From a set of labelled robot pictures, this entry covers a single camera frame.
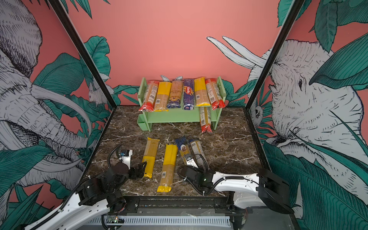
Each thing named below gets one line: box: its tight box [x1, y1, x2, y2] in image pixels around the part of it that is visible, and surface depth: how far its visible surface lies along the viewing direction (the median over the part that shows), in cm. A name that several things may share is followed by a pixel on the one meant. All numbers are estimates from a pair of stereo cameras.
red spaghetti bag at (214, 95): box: [205, 78, 226, 111], surface depth 87 cm
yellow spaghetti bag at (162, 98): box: [153, 81, 173, 112], surface depth 85 cm
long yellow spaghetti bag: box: [157, 144, 178, 193], surface depth 86 cm
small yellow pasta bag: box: [166, 75, 184, 109], surface depth 88 cm
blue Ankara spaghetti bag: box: [174, 135, 192, 166], surface depth 90 cm
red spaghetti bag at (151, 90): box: [138, 80, 160, 113], surface depth 85 cm
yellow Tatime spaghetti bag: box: [141, 137, 161, 179], surface depth 94 cm
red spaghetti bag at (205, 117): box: [199, 106, 213, 134], surface depth 94 cm
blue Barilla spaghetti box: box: [183, 78, 195, 111], surface depth 86 cm
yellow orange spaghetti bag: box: [194, 76, 211, 107], surface depth 89 cm
